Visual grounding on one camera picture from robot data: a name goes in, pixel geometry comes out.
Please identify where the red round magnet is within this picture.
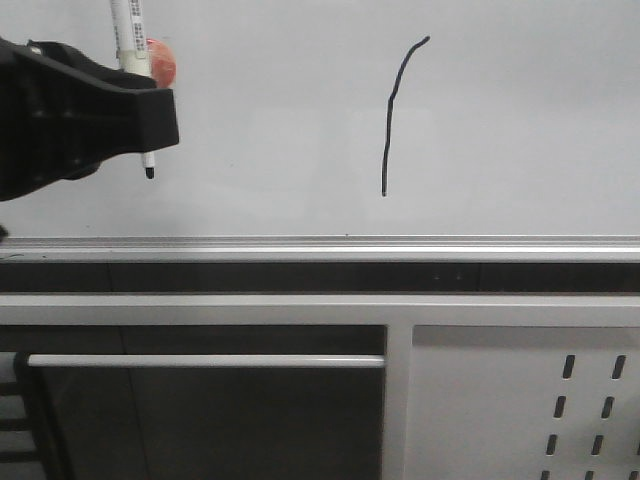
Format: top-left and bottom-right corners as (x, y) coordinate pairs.
(147, 38), (177, 88)

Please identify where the white whiteboard with aluminium frame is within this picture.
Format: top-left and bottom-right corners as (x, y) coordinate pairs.
(1, 1), (639, 262)

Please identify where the white black-tipped whiteboard marker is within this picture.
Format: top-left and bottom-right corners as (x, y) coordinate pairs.
(108, 0), (157, 181)

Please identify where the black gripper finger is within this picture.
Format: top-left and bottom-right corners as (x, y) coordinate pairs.
(1, 40), (179, 201)

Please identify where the white horizontal metal rod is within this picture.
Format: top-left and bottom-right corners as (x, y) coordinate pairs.
(27, 354), (385, 369)

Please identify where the white perforated pegboard panel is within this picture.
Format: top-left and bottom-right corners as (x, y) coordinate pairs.
(405, 326), (639, 479)

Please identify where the white metal stand frame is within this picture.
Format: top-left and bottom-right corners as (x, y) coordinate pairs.
(1, 294), (639, 479)

